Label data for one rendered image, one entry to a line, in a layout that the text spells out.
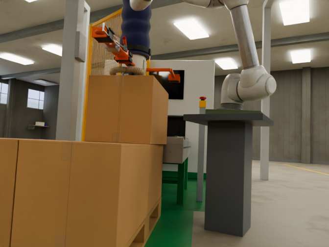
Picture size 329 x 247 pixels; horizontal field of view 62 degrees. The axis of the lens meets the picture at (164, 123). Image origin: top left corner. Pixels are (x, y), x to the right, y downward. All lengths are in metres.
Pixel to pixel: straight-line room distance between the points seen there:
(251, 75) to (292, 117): 11.16
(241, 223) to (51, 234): 1.16
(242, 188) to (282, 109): 11.25
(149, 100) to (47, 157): 0.72
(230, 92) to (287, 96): 11.19
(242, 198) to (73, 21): 2.64
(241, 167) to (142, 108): 0.73
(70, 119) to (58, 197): 2.18
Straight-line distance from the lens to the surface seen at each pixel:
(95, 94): 1.71
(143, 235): 1.59
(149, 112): 1.59
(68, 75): 3.32
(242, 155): 1.82
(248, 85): 1.81
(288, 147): 12.86
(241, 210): 1.86
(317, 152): 12.83
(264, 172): 5.18
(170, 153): 2.23
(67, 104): 3.26
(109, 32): 1.43
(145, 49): 1.96
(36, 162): 1.13
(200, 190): 2.81
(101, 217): 1.05
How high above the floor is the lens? 0.55
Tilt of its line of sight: 4 degrees up
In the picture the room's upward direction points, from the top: 2 degrees clockwise
